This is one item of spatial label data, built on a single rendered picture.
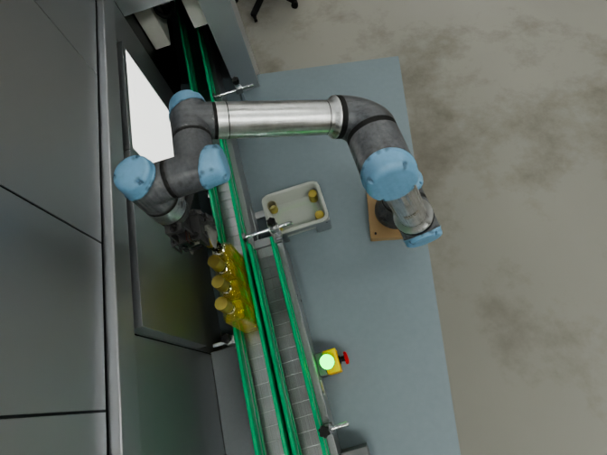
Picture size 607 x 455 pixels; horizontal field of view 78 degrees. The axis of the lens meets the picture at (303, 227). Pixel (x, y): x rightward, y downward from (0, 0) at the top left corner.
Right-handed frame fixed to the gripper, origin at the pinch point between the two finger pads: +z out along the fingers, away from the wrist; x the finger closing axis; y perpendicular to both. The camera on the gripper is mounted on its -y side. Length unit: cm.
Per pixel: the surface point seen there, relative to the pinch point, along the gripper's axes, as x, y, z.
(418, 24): 143, -186, 119
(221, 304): 0.6, 17.9, 2.6
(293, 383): 9.1, 37.8, 30.8
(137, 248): -11.7, 4.8, -12.9
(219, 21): 15, -93, 7
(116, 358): -12.3, 29.7, -20.6
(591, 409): 123, 75, 119
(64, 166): -14.9, -6.4, -32.0
